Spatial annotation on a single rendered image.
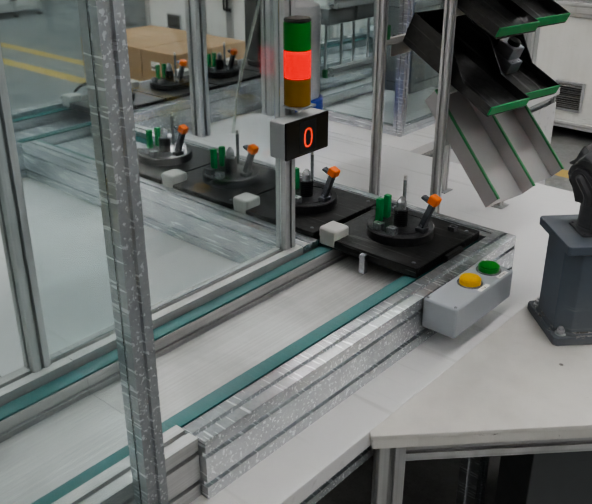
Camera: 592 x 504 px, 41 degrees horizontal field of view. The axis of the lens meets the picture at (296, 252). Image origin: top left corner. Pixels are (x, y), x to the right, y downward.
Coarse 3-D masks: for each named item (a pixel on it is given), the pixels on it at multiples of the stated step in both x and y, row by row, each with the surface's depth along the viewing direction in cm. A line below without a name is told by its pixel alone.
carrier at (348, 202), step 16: (304, 176) 176; (304, 192) 177; (320, 192) 180; (336, 192) 186; (304, 208) 173; (320, 208) 174; (336, 208) 177; (352, 208) 177; (368, 208) 178; (304, 224) 169; (320, 224) 169
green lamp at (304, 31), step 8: (288, 24) 138; (296, 24) 138; (304, 24) 138; (288, 32) 139; (296, 32) 138; (304, 32) 139; (288, 40) 140; (296, 40) 139; (304, 40) 139; (288, 48) 140; (296, 48) 140; (304, 48) 140
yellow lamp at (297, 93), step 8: (288, 80) 143; (296, 80) 142; (304, 80) 143; (288, 88) 143; (296, 88) 143; (304, 88) 143; (288, 96) 144; (296, 96) 143; (304, 96) 144; (288, 104) 145; (296, 104) 144; (304, 104) 144
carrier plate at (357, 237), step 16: (352, 224) 169; (448, 224) 169; (352, 240) 161; (368, 240) 161; (432, 240) 161; (448, 240) 161; (464, 240) 162; (368, 256) 157; (384, 256) 155; (400, 256) 155; (416, 256) 155; (432, 256) 155; (400, 272) 152; (416, 272) 150
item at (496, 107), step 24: (432, 24) 180; (456, 24) 181; (432, 48) 172; (456, 48) 182; (480, 48) 177; (456, 72) 168; (480, 72) 177; (480, 96) 170; (504, 96) 173; (528, 96) 171
